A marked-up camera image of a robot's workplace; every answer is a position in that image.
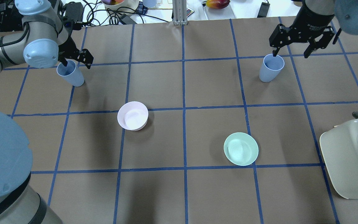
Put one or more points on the aluminium frame post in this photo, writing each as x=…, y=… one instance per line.
x=180, y=12

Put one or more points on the white remote control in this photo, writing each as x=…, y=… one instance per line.
x=189, y=11

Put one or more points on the pink bowl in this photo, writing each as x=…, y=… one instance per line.
x=133, y=116

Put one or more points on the black power adapter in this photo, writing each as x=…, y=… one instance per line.
x=264, y=8

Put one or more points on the mango fruit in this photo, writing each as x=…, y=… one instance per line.
x=217, y=4

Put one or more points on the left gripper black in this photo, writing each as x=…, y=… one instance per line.
x=69, y=47

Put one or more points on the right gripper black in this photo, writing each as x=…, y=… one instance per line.
x=313, y=18

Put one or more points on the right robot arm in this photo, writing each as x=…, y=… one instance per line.
x=345, y=17

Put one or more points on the cream toaster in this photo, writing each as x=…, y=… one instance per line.
x=339, y=147

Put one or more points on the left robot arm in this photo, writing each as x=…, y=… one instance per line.
x=33, y=120

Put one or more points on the green bowl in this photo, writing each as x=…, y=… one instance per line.
x=241, y=149

